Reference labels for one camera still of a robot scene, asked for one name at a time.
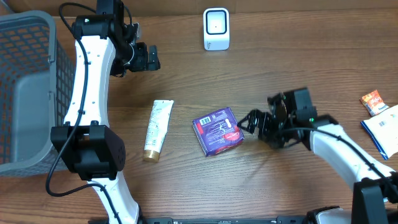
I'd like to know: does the red purple tissue pack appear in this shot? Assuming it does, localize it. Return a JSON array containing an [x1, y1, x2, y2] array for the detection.
[[192, 107, 244, 157]]

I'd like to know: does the white tube gold cap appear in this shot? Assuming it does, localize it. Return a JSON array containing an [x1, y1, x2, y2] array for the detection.
[[143, 100, 174, 162]]

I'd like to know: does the orange white sticker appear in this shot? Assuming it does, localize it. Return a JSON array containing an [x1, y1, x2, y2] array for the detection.
[[360, 90, 389, 116]]

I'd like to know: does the orange cream snack bag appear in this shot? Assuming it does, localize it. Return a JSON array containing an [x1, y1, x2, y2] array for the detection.
[[361, 105, 398, 160]]

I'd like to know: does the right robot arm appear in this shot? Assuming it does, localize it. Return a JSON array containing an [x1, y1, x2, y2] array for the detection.
[[238, 88, 397, 224]]

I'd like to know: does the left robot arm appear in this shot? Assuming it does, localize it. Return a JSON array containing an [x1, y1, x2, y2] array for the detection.
[[50, 1, 160, 223]]

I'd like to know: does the white barcode scanner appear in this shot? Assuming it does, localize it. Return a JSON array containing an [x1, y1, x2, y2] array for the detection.
[[203, 7, 230, 51]]

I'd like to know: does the dark grey plastic basket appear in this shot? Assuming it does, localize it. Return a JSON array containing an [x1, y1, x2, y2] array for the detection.
[[1, 11, 75, 177]]

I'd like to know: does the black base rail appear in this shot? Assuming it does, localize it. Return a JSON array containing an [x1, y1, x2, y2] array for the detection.
[[88, 216, 308, 224]]

